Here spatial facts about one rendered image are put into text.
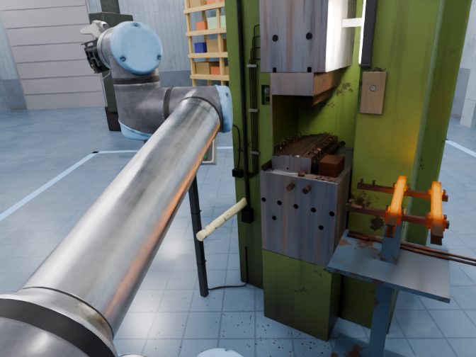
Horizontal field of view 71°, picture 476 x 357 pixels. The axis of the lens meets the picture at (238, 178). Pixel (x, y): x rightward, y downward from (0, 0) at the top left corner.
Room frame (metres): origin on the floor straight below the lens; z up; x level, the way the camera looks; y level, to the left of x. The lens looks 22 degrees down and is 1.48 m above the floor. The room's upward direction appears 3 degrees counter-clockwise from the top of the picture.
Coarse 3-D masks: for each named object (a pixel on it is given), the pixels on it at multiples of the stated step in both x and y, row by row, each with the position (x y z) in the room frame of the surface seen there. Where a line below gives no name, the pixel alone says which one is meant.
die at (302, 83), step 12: (300, 72) 1.46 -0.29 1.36; (312, 72) 1.43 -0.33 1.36; (324, 72) 1.55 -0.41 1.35; (336, 72) 1.70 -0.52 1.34; (276, 84) 1.52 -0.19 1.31; (288, 84) 1.49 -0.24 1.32; (300, 84) 1.46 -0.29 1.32; (312, 84) 1.43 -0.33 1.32; (324, 84) 1.55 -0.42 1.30; (336, 84) 1.71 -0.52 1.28
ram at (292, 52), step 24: (264, 0) 1.55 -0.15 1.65; (288, 0) 1.49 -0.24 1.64; (312, 0) 1.43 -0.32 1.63; (336, 0) 1.48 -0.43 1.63; (264, 24) 1.55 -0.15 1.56; (288, 24) 1.49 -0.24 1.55; (312, 24) 1.43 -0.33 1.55; (336, 24) 1.50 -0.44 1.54; (360, 24) 1.52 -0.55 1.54; (264, 48) 1.55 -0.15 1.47; (288, 48) 1.49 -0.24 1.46; (312, 48) 1.43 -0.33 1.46; (336, 48) 1.51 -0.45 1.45; (264, 72) 1.55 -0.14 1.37; (288, 72) 1.49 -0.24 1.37
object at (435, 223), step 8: (432, 184) 1.14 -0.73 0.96; (440, 184) 1.13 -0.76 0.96; (432, 192) 1.07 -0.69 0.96; (440, 192) 1.07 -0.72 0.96; (432, 200) 1.01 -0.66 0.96; (440, 200) 1.00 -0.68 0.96; (432, 208) 0.95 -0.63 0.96; (440, 208) 0.95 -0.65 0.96; (432, 216) 0.90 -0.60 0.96; (440, 216) 0.90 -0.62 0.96; (432, 224) 0.85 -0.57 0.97; (440, 224) 0.85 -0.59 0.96; (432, 232) 0.80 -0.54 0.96; (440, 232) 0.80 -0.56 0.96; (432, 240) 0.80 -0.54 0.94; (440, 240) 0.80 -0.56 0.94
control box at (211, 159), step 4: (216, 136) 1.66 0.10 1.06; (216, 140) 1.65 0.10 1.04; (212, 144) 1.58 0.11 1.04; (216, 144) 1.65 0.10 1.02; (212, 148) 1.57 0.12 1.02; (216, 148) 1.64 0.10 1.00; (208, 152) 1.57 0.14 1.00; (212, 152) 1.56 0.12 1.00; (216, 152) 1.63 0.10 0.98; (208, 156) 1.56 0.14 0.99; (212, 156) 1.56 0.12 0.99; (216, 156) 1.62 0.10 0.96; (204, 160) 1.55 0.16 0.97; (208, 160) 1.55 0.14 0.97; (212, 160) 1.55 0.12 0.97; (216, 160) 1.61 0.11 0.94; (204, 164) 1.59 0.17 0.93; (208, 164) 1.59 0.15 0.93; (212, 164) 1.59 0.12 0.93
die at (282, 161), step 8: (304, 136) 1.86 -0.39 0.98; (312, 136) 1.81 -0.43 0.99; (328, 136) 1.78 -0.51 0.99; (336, 136) 1.77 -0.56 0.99; (296, 144) 1.66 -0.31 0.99; (304, 144) 1.62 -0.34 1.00; (280, 152) 1.57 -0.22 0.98; (288, 152) 1.54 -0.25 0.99; (304, 152) 1.49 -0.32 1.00; (312, 152) 1.51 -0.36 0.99; (320, 152) 1.54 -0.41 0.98; (272, 160) 1.53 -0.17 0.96; (280, 160) 1.51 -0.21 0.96; (288, 160) 1.49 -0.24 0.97; (296, 160) 1.47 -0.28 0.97; (304, 160) 1.44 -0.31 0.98; (312, 160) 1.45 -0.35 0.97; (280, 168) 1.51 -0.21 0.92; (288, 168) 1.49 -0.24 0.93; (296, 168) 1.46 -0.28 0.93; (304, 168) 1.44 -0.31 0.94
